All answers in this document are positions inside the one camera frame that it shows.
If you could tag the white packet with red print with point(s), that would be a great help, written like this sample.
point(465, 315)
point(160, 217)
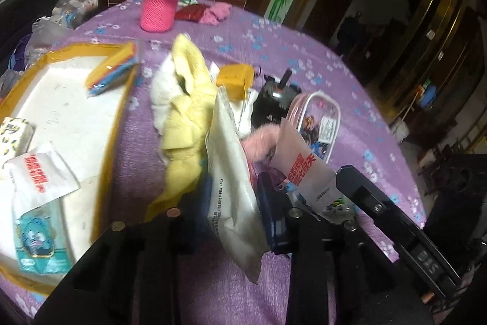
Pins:
point(304, 165)
point(42, 172)

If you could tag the orange sponge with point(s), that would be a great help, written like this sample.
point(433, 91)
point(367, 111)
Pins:
point(235, 75)

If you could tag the clear plastic bag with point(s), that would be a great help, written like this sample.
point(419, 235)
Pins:
point(72, 11)

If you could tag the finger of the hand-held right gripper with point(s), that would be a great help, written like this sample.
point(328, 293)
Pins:
point(365, 197)

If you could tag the teal wet wipes pack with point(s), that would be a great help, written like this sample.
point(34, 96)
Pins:
point(42, 237)

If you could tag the yellow towel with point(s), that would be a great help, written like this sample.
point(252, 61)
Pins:
point(186, 127)

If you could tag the white plastic pouch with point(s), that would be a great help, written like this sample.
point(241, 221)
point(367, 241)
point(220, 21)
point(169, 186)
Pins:
point(232, 165)

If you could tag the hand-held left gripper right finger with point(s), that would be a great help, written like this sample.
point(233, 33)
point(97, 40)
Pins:
point(272, 218)

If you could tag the red pouch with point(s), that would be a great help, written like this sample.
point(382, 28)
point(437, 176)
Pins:
point(190, 12)

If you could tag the pink fluffy ball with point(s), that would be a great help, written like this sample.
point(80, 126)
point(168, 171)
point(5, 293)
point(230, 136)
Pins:
point(258, 146)

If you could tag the small black gadget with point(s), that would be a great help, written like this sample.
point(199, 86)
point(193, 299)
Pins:
point(272, 102)

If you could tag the pink cloth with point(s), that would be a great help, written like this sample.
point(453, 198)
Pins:
point(215, 13)

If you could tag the dark sofa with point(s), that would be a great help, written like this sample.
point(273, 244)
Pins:
point(23, 12)

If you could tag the white fluffy towel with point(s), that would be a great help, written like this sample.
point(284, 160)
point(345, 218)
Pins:
point(165, 89)

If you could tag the yellow rimmed cardboard box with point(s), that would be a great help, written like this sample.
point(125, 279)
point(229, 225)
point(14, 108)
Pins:
point(68, 96)

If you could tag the yellow print tissue pack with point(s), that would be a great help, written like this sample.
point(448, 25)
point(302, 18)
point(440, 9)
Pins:
point(15, 138)

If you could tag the blue plastic container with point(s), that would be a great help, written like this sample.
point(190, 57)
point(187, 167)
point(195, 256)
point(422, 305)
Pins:
point(428, 94)

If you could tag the colourful sponge cloth pack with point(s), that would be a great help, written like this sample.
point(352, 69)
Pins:
point(112, 70)

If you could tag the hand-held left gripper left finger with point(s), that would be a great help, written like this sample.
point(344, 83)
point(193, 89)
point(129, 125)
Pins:
point(201, 197)

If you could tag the clear pink cartoon pouch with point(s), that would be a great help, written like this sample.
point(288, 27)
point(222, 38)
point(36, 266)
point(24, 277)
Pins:
point(317, 123)

